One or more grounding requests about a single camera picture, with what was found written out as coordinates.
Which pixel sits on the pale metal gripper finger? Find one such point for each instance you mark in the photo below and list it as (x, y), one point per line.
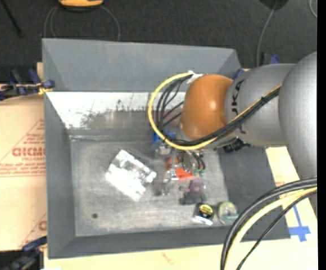
(171, 182)
(158, 180)

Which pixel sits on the orange-red toy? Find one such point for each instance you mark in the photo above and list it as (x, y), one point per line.
(184, 174)

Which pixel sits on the purple toy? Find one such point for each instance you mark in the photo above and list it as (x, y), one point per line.
(195, 185)

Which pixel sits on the dark grey block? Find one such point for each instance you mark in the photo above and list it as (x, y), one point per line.
(191, 198)

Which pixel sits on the black and yellow round thing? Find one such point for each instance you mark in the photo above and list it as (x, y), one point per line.
(205, 209)

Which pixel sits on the clear ball with green inside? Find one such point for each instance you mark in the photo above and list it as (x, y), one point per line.
(227, 212)

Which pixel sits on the grey metal bin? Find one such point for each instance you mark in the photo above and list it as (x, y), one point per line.
(95, 66)

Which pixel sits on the brown cardboard board red print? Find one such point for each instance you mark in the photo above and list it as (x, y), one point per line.
(17, 150)

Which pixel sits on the black cylinder on white bracket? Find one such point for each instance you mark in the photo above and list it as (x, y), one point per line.
(233, 146)

